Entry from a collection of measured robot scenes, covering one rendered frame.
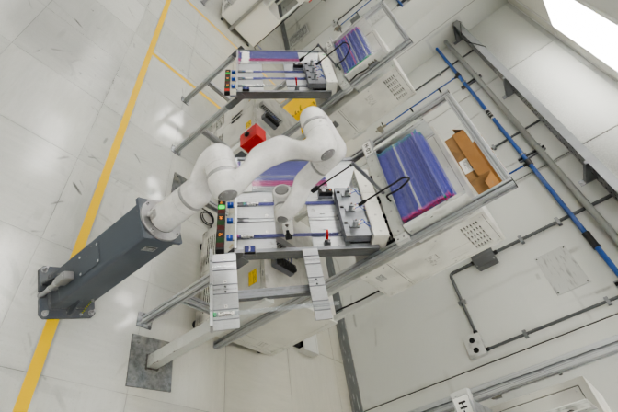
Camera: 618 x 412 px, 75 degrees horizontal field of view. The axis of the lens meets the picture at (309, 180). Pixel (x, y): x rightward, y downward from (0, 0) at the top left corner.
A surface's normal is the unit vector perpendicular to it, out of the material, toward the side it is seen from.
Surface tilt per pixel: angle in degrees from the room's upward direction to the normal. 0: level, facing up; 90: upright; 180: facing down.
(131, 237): 90
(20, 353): 0
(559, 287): 90
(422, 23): 90
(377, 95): 90
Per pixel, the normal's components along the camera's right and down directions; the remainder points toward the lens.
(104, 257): -0.55, -0.26
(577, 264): -0.62, -0.51
